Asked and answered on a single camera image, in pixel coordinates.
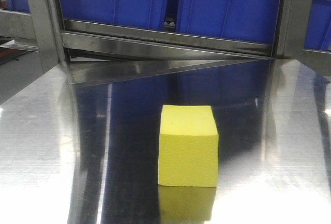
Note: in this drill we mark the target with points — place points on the stainless steel shelf frame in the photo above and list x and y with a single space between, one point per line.
56 39

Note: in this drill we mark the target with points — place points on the yellow foam block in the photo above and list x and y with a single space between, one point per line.
188 147

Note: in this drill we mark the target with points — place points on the blue plastic bin right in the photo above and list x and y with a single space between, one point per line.
318 31

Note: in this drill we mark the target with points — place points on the blue plastic bin middle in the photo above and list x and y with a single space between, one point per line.
243 20

